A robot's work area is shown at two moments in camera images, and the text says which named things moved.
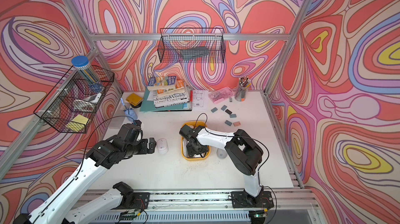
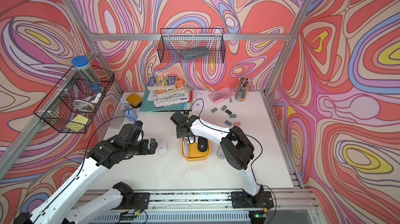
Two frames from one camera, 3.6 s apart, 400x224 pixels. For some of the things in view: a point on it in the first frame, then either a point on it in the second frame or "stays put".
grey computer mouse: [221, 153] stays put
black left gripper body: [142, 147] stays put
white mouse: [162, 146] stays put
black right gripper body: [197, 150] -> [180, 133]
